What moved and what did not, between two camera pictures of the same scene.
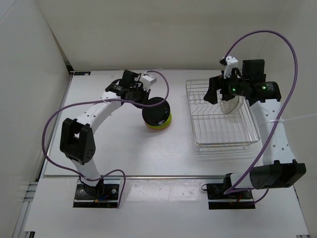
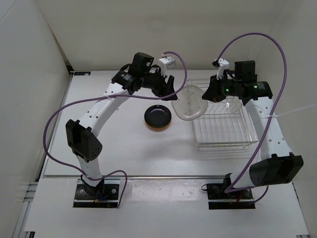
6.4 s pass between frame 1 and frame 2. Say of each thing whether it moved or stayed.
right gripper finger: stayed
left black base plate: stayed
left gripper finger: moved
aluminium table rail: stayed
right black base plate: stayed
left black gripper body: moved
